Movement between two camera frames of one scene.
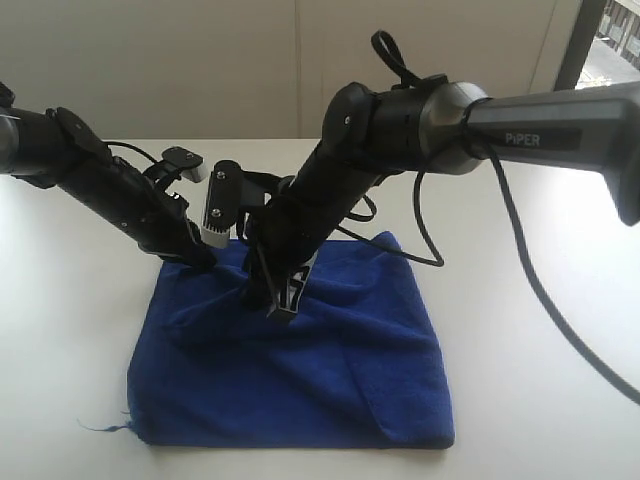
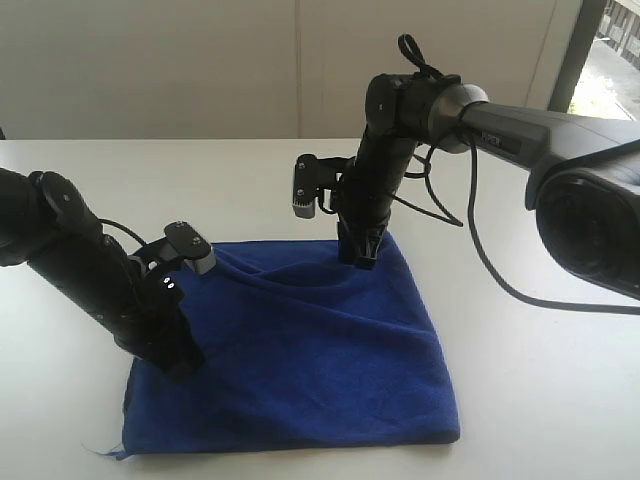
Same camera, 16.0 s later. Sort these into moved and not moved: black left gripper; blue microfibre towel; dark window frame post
Moved: black left gripper
Not moved: dark window frame post; blue microfibre towel
